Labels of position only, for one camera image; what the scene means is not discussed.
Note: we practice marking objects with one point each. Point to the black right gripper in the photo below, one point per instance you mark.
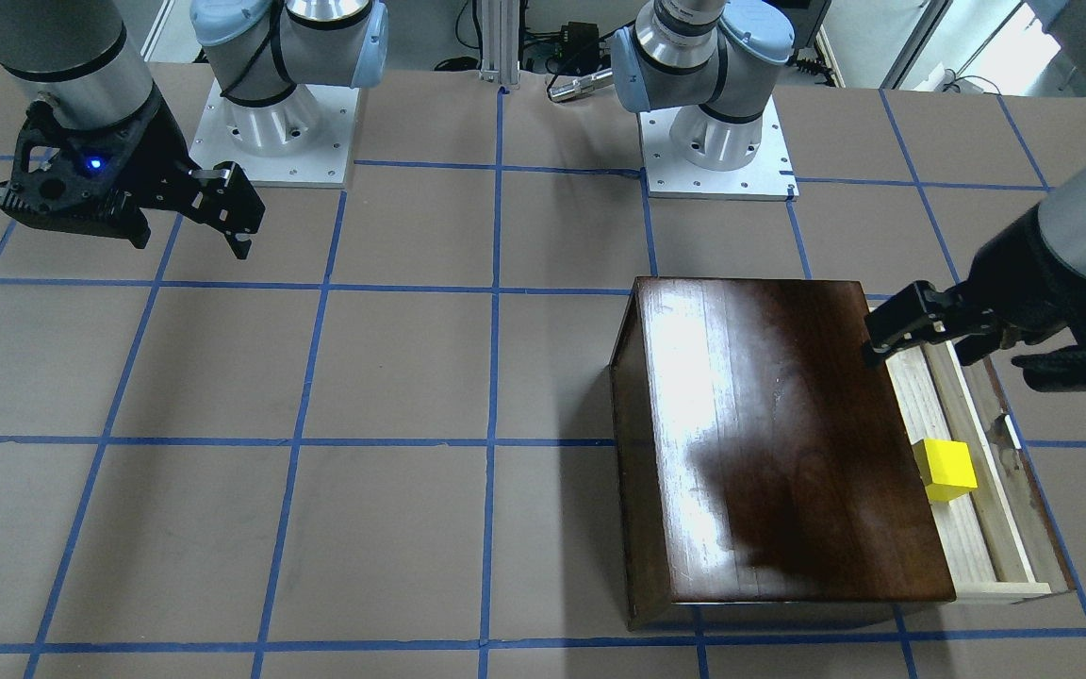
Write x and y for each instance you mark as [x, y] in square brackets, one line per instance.
[158, 149]

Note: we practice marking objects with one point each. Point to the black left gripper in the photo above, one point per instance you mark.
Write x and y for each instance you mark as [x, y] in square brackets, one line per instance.
[1012, 279]

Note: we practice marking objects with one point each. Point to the yellow block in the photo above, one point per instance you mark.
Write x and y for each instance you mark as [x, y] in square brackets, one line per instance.
[946, 469]

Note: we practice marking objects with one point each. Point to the light wooden drawer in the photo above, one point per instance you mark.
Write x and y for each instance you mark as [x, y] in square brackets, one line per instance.
[1000, 546]

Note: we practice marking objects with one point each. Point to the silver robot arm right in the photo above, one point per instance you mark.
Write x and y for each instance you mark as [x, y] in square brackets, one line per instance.
[79, 53]

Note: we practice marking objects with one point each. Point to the dark wooden drawer cabinet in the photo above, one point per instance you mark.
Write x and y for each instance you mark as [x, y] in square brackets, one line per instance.
[764, 467]

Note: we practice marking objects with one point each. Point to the silver connector plug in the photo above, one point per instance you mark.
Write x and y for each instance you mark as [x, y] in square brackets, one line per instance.
[581, 86]

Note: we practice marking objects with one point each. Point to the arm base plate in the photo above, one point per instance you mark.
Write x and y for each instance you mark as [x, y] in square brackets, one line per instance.
[303, 142]
[689, 155]

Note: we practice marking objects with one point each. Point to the aluminium frame post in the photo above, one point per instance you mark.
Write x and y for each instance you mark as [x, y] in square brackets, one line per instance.
[499, 38]

